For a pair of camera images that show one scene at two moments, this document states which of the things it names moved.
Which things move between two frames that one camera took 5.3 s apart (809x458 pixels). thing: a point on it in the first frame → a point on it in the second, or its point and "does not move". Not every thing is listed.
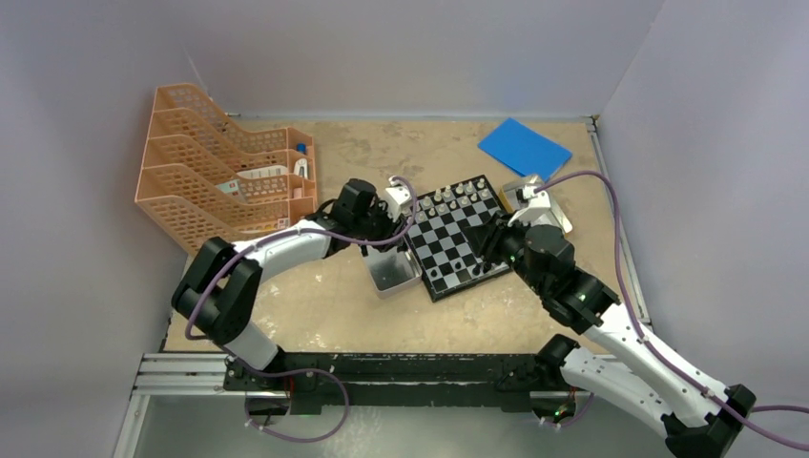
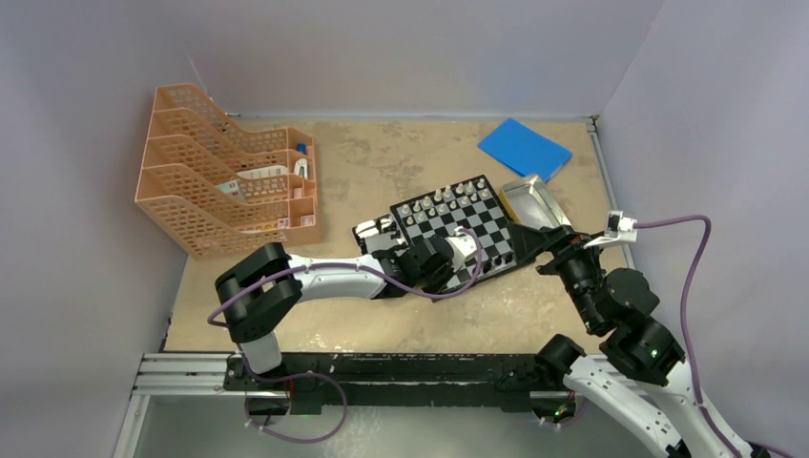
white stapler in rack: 300,162 does not move
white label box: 263,172 does not move
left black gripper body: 380,224 → 433,283
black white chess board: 447,257 does not move
